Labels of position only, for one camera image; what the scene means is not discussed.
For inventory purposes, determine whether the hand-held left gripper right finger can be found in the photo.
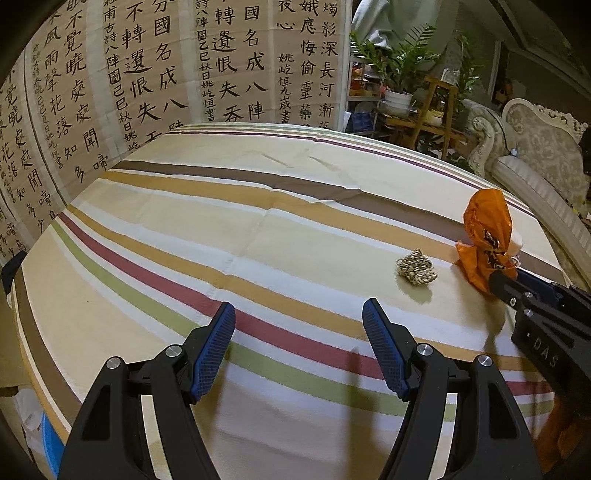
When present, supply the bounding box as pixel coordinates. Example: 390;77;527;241
362;298;543;480

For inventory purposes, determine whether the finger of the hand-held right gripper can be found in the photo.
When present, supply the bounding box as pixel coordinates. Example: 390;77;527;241
516;269;591;330
488;270;539;312

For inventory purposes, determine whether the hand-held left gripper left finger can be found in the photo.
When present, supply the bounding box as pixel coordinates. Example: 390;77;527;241
58;301;236;480

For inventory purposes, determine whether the orange plastic wrapper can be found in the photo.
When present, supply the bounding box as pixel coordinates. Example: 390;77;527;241
455;188;522;294

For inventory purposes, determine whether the person's right forearm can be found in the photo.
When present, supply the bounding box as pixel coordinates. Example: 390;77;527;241
538;392;591;480

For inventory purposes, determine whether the striped tablecloth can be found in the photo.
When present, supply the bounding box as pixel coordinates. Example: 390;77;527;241
9;122;566;480

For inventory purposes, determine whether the low green leafy plant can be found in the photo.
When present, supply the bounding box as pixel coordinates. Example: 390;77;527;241
418;134;467;171

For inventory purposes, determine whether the cream carved sofa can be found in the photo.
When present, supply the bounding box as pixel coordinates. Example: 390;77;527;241
464;98;591;287

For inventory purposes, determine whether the wooden plant stand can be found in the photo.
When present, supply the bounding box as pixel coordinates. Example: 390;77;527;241
383;74;481;158

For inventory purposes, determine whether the clear plastic bag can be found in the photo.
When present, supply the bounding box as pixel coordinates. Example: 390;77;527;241
14;388;61;476

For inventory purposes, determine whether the leafy plant in white pot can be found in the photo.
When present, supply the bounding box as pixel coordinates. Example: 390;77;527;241
351;28;444;116

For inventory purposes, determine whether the white metal shelf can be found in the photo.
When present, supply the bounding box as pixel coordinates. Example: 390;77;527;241
344;69;384;139

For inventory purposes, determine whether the tall green plant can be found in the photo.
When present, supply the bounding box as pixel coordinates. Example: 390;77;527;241
443;32;485;84

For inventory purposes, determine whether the calligraphy paper sheet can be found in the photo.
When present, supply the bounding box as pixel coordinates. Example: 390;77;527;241
23;0;125;204
270;0;349;132
99;0;278;153
0;69;70;268

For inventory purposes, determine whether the grey curtain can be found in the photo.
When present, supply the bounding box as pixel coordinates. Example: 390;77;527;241
353;0;458;51

